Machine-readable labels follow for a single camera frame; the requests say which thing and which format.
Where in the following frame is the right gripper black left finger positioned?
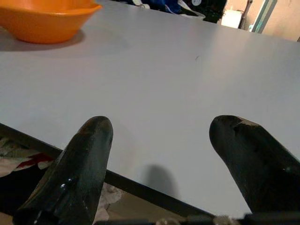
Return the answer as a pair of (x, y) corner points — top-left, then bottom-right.
(13, 115), (114, 225)

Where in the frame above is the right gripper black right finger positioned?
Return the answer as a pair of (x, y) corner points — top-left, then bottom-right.
(209, 114), (300, 220)

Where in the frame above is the orange plastic bowl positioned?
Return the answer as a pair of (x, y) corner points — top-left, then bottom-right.
(0, 0), (103, 45)

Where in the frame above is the white crumpled paper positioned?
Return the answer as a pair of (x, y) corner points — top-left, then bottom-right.
(96, 182), (124, 222)

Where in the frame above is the white and red crumpled cloth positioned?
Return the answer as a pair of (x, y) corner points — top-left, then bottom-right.
(0, 135), (56, 179)

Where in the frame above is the bright white box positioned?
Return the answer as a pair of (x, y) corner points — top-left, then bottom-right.
(221, 9), (243, 30)

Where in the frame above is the dark blue clutter pile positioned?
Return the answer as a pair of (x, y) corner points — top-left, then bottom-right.
(127, 0), (228, 24)

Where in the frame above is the teal door frame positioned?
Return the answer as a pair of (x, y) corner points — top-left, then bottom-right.
(248, 0), (277, 33)

